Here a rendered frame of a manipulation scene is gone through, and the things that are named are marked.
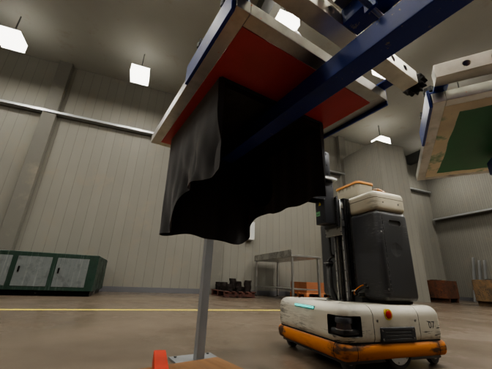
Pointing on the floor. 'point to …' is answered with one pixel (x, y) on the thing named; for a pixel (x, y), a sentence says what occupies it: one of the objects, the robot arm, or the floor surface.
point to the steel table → (291, 268)
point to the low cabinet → (50, 274)
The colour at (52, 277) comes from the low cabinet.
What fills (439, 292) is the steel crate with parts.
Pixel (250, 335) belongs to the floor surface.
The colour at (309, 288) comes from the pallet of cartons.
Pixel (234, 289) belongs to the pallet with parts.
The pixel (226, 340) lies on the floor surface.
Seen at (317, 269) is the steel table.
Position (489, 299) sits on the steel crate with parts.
